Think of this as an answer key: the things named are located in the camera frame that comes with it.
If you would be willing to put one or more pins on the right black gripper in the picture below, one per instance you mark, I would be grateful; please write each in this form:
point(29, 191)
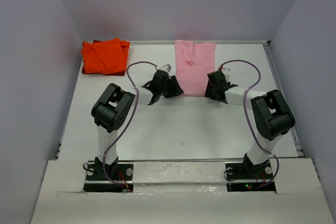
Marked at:
point(209, 92)

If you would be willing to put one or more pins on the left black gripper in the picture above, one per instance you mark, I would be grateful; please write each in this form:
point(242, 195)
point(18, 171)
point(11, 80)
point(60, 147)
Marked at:
point(175, 89)

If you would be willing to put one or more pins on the pink t shirt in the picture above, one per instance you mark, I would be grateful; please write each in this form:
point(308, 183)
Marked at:
point(193, 63)

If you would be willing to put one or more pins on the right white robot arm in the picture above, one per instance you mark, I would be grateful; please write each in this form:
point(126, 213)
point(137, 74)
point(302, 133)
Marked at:
point(268, 117)

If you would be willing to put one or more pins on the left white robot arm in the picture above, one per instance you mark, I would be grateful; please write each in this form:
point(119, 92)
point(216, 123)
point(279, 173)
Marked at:
point(113, 110)

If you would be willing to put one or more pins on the folded orange t shirt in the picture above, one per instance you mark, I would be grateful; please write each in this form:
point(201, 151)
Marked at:
point(105, 57)

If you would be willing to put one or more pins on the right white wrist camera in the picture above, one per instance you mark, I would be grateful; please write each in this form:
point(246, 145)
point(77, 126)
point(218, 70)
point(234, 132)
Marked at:
point(226, 72)

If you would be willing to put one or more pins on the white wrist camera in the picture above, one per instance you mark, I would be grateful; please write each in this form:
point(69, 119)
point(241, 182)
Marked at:
point(167, 68)
point(226, 72)

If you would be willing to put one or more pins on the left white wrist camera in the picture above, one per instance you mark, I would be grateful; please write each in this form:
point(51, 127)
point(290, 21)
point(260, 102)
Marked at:
point(167, 68)

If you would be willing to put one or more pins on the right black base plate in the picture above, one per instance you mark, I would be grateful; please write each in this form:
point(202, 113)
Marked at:
point(240, 181)

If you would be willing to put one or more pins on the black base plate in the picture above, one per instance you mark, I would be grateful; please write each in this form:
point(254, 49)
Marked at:
point(120, 182)
point(240, 181)

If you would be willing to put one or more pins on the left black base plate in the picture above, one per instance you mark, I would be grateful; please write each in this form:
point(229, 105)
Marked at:
point(120, 182)

